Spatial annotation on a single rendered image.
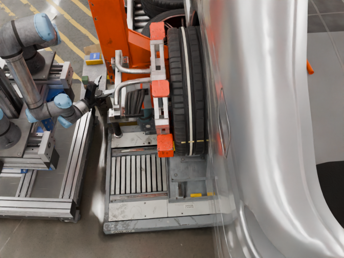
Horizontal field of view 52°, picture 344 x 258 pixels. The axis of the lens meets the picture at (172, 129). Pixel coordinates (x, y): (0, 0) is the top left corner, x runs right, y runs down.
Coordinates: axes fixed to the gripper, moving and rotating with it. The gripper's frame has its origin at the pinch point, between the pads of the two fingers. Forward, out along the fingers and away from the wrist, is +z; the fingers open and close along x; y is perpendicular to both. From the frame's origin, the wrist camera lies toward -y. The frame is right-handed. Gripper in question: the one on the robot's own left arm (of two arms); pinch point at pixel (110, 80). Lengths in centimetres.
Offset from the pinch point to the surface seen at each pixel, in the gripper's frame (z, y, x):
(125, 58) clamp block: 9.6, -12.0, 3.9
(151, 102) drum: 1.0, -4.1, 29.7
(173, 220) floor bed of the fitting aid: -19, 75, 60
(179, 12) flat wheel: 98, 33, -34
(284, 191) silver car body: -38, -81, 110
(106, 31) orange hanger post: 16.5, -13.9, -17.3
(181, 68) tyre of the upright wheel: 9, -32, 44
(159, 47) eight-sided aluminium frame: 14.8, -29.1, 25.3
